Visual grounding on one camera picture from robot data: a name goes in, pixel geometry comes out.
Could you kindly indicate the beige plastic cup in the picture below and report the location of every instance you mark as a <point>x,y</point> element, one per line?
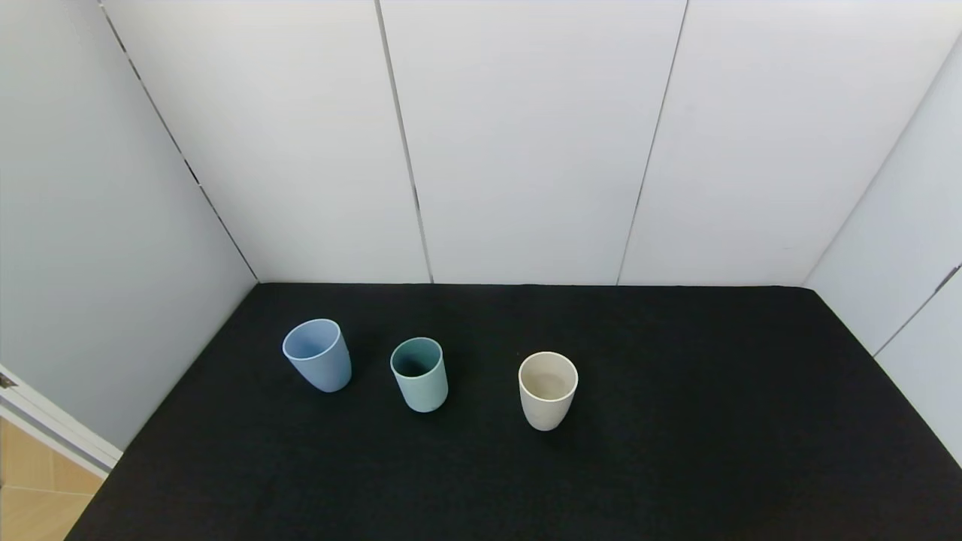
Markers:
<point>547,412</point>

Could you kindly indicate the teal green plastic cup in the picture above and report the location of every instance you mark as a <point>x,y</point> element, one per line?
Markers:
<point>422,392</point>

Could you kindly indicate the light blue plastic cup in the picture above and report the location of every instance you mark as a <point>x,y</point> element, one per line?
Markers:
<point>325,372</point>

